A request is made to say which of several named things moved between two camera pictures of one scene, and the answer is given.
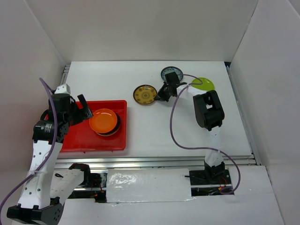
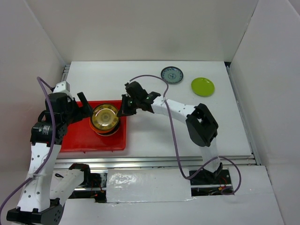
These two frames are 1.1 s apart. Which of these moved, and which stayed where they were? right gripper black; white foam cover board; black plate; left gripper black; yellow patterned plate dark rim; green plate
Moved: right gripper black; yellow patterned plate dark rim
Stayed: white foam cover board; left gripper black; black plate; green plate
